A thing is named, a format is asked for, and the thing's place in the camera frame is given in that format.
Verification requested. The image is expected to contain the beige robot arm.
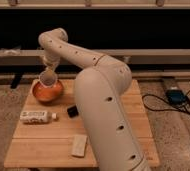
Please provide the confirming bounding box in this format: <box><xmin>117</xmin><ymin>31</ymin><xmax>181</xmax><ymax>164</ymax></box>
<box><xmin>38</xmin><ymin>28</ymin><xmax>151</xmax><ymax>171</ymax></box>

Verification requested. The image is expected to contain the orange ceramic bowl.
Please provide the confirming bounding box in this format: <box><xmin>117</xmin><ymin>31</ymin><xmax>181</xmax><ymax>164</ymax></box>
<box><xmin>32</xmin><ymin>81</ymin><xmax>64</xmax><ymax>103</ymax></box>

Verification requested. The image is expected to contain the black smartphone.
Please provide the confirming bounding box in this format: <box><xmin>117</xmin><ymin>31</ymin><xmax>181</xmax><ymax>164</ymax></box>
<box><xmin>67</xmin><ymin>106</ymin><xmax>78</xmax><ymax>118</ymax></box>

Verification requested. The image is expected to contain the white plastic bottle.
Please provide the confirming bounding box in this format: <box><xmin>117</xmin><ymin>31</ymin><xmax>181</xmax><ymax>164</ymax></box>
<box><xmin>20</xmin><ymin>110</ymin><xmax>58</xmax><ymax>124</ymax></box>

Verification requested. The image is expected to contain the wooden table board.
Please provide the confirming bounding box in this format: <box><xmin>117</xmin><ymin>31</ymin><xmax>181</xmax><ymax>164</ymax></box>
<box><xmin>4</xmin><ymin>79</ymin><xmax>160</xmax><ymax>168</ymax></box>

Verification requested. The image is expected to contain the beige rectangular block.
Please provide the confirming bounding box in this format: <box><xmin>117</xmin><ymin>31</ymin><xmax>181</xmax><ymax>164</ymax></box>
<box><xmin>71</xmin><ymin>134</ymin><xmax>87</xmax><ymax>157</ymax></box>

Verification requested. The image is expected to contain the blue power adapter box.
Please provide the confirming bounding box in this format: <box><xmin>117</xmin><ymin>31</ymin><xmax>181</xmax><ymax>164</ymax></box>
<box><xmin>166</xmin><ymin>89</ymin><xmax>186</xmax><ymax>105</ymax></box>

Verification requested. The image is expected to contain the black cable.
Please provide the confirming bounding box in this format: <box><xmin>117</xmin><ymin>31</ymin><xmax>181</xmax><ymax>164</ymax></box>
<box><xmin>141</xmin><ymin>77</ymin><xmax>190</xmax><ymax>168</ymax></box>

